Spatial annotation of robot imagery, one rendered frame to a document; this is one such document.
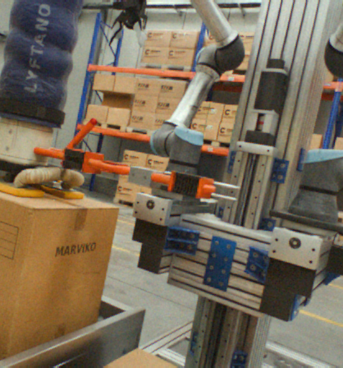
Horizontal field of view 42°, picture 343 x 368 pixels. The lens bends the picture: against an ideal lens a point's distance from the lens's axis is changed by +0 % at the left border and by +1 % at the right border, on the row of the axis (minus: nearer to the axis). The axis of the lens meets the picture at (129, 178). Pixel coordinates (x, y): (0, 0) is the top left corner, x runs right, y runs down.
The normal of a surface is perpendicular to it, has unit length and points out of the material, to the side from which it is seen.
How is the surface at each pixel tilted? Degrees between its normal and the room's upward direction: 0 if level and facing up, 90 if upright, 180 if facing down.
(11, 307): 90
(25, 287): 90
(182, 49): 90
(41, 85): 75
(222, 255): 90
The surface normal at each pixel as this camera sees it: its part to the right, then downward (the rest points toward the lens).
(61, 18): 0.67, -0.07
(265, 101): -0.52, -0.06
